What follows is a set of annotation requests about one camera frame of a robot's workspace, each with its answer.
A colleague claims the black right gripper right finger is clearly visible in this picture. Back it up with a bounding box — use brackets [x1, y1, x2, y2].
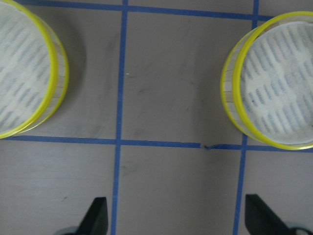
[245, 194, 297, 235]

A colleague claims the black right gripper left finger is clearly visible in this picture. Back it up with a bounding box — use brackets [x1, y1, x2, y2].
[75, 197, 109, 235]

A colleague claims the middle yellow bamboo steamer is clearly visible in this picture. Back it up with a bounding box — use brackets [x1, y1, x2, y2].
[0, 0, 69, 139]

